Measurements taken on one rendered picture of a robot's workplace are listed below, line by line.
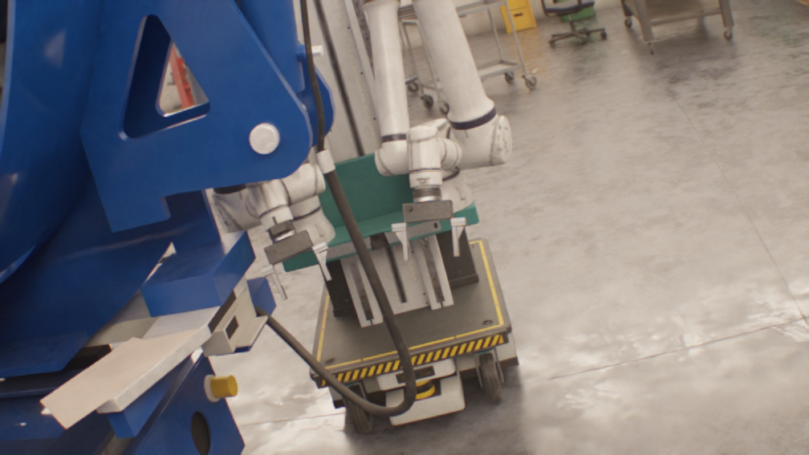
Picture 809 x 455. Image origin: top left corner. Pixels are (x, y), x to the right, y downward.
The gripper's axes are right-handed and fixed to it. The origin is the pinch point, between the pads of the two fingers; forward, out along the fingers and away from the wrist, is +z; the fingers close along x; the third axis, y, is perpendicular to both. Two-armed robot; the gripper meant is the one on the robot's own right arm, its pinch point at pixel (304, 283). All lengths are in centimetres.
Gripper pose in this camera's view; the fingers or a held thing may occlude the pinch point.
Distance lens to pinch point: 254.3
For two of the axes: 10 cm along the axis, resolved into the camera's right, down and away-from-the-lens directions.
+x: -9.1, 4.0, -0.4
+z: 4.0, 9.1, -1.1
